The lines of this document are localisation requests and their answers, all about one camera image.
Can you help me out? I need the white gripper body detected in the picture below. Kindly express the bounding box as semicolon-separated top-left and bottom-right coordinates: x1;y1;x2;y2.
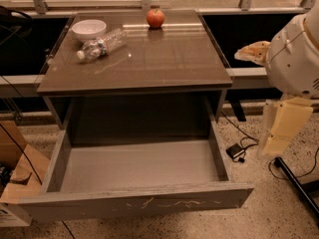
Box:
265;14;319;99

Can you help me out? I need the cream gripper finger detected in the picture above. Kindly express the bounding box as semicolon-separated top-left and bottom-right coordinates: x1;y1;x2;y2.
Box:
234;41;270;66
258;97;313;158

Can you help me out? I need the clear plastic water bottle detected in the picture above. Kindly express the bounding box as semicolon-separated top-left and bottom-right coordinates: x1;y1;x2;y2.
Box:
77;28;127;60

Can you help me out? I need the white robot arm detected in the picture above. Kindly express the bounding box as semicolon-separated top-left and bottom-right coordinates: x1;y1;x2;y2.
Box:
234;4;319;157

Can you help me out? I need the grey cabinet with glossy top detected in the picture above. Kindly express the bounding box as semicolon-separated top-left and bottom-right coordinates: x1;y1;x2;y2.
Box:
36;9;233;131

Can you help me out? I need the grey open top drawer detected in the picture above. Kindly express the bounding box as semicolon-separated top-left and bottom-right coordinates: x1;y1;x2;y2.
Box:
19;94;253;222

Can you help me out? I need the black metal stand leg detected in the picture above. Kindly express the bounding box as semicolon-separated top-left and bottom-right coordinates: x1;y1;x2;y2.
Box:
274;157;319;219

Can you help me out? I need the black power adapter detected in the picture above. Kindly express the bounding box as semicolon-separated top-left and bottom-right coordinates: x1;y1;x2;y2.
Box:
226;143;245;159

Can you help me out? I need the red apple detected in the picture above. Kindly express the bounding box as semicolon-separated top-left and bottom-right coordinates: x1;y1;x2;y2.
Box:
147;8;164;29

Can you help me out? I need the white ceramic bowl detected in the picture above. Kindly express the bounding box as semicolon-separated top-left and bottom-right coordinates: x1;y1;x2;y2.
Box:
72;19;107;43

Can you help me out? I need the black bag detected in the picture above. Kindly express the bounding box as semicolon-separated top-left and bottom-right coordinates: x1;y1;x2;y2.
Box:
0;6;33;37

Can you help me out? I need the brown cardboard box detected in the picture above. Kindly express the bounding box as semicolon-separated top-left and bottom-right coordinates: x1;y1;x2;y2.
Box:
0;120;50;227

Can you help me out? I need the black cable on floor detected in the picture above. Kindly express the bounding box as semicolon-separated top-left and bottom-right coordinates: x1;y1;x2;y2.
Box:
220;112;319;181

